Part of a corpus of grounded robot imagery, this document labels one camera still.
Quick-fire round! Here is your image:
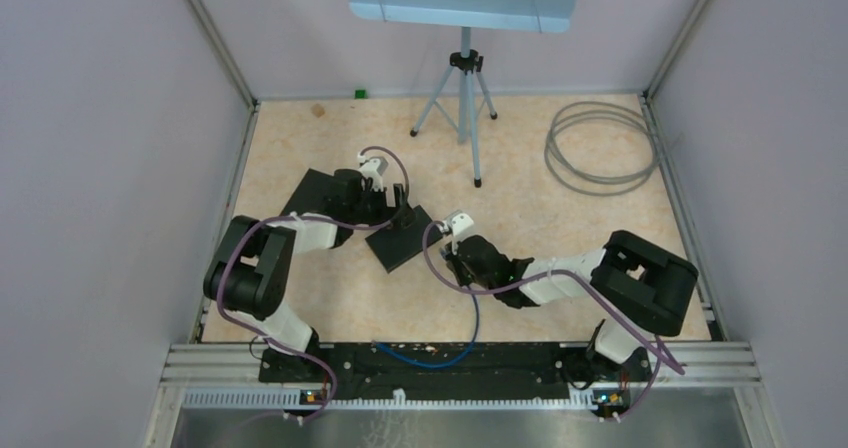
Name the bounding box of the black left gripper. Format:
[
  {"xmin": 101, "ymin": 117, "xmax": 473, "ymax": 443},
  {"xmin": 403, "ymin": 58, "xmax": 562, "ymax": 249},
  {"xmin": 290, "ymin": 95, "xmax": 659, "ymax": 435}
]
[{"xmin": 349, "ymin": 182, "xmax": 418, "ymax": 230}]

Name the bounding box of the small wooden cube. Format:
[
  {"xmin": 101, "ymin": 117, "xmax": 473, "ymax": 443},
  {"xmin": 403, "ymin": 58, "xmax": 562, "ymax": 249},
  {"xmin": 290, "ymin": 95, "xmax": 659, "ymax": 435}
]
[{"xmin": 311, "ymin": 104, "xmax": 326, "ymax": 118}]

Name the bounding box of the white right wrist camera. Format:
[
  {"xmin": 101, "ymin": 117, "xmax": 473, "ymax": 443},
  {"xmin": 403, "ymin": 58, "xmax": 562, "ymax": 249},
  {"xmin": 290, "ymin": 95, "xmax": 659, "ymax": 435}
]
[{"xmin": 440, "ymin": 210, "xmax": 476, "ymax": 241}]

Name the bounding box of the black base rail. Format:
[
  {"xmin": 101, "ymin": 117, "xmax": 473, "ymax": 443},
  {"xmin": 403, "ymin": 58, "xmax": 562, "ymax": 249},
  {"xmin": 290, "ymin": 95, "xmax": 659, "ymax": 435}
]
[{"xmin": 258, "ymin": 342, "xmax": 651, "ymax": 401}]

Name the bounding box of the black network switch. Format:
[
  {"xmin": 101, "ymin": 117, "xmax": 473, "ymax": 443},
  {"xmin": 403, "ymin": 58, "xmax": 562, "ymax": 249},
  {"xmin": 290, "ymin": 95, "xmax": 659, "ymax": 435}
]
[{"xmin": 365, "ymin": 205, "xmax": 433, "ymax": 273}]

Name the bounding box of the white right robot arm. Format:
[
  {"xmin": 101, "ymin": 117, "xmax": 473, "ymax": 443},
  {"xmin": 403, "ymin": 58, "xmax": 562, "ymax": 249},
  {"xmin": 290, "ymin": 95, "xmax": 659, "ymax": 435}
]
[{"xmin": 441, "ymin": 230, "xmax": 699, "ymax": 380}]

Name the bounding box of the light blue tripod stand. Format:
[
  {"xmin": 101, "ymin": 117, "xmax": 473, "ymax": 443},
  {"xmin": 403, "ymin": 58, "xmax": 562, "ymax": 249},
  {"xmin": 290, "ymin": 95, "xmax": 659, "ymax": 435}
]
[{"xmin": 349, "ymin": 0, "xmax": 577, "ymax": 187}]

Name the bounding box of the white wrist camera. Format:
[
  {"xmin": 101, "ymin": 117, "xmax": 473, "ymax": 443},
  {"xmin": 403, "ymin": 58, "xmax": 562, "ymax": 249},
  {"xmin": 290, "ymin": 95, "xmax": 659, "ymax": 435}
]
[
  {"xmin": 357, "ymin": 152, "xmax": 389, "ymax": 192},
  {"xmin": 440, "ymin": 210, "xmax": 476, "ymax": 241}
]

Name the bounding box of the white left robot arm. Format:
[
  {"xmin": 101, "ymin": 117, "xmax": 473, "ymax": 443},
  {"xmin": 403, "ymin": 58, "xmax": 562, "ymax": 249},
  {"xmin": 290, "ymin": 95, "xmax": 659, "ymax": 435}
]
[{"xmin": 202, "ymin": 169, "xmax": 429, "ymax": 382}]

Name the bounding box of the coiled grey cable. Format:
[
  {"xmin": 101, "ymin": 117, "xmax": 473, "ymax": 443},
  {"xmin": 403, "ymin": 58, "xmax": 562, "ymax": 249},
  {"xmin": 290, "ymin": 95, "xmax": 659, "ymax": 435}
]
[{"xmin": 543, "ymin": 101, "xmax": 662, "ymax": 198}]

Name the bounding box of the blue ethernet cable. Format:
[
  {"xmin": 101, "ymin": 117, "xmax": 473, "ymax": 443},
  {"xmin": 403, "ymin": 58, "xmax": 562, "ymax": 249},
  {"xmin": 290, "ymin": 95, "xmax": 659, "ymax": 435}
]
[{"xmin": 372, "ymin": 284, "xmax": 481, "ymax": 371}]

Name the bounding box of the black flat mat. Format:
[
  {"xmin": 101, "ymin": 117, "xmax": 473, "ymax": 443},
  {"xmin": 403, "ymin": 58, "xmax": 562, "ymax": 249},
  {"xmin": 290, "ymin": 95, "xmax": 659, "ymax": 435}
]
[{"xmin": 280, "ymin": 168, "xmax": 360, "ymax": 220}]

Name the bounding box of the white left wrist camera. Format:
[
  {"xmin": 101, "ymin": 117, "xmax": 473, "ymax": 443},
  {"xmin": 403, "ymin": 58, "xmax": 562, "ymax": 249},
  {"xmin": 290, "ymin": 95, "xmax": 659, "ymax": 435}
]
[{"xmin": 357, "ymin": 152, "xmax": 389, "ymax": 192}]

